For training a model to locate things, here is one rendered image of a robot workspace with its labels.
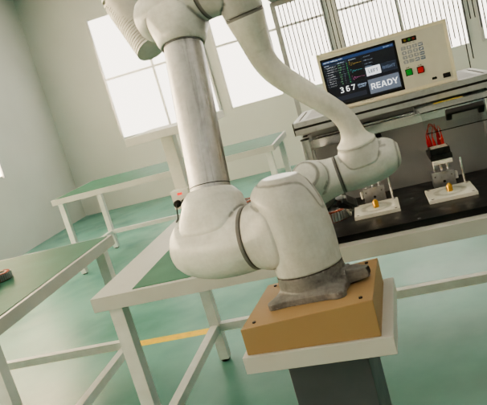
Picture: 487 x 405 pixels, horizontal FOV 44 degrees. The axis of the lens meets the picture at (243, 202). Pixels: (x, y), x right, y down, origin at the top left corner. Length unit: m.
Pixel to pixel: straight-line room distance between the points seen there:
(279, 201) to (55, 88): 8.33
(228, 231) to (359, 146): 0.42
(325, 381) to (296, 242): 0.32
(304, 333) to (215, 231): 0.30
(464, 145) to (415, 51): 0.40
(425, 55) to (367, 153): 0.68
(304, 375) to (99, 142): 8.11
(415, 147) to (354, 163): 0.77
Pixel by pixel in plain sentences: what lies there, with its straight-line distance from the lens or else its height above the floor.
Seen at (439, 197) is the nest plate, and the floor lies 0.78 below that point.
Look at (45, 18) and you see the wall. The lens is 9.53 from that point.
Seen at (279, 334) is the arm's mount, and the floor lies 0.78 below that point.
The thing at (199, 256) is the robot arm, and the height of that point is 0.95.
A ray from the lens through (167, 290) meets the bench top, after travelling 2.01.
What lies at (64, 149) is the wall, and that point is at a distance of 9.57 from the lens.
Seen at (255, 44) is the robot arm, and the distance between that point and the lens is 1.53.
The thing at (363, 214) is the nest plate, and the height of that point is 0.78.
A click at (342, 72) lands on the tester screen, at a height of 1.24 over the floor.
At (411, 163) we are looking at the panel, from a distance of 2.33.
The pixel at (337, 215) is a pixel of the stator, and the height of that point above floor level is 0.83.
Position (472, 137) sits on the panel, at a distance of 2.34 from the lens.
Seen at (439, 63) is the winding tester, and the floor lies 1.18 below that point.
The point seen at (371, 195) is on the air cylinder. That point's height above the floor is 0.80.
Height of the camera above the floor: 1.30
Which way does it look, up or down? 11 degrees down
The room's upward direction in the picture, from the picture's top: 16 degrees counter-clockwise
